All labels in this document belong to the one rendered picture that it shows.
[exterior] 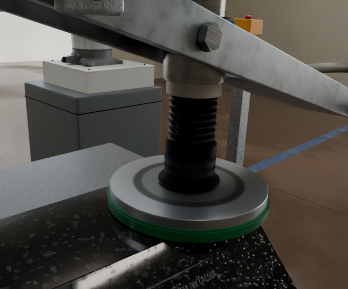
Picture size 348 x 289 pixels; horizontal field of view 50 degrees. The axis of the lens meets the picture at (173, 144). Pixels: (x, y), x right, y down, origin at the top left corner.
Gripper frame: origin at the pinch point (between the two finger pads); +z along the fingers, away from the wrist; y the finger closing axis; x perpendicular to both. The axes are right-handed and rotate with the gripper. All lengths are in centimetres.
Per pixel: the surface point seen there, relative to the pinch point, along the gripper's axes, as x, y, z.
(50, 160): -42, 86, -6
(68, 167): -37, 87, -6
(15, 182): -40, 95, -7
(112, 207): -22, 95, -7
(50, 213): -29, 99, -7
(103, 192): -27, 91, -6
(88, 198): -27, 93, -6
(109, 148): -38, 76, -5
